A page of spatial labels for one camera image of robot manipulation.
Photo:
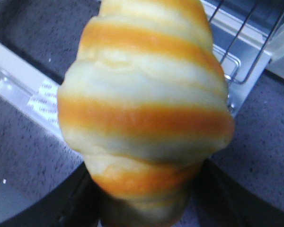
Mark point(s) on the yellow orange striped bread roll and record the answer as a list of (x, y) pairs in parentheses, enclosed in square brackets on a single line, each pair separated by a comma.
[(145, 103)]

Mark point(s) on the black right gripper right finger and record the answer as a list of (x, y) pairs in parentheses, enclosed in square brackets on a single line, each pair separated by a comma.
[(219, 201)]

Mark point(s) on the white glass oven door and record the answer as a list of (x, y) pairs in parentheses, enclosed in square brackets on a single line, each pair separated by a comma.
[(28, 100)]

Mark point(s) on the white Toshiba toaster oven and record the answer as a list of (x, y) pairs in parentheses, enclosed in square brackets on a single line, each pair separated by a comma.
[(251, 47)]

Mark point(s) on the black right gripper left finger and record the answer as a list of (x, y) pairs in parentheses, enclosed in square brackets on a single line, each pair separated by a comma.
[(72, 203)]

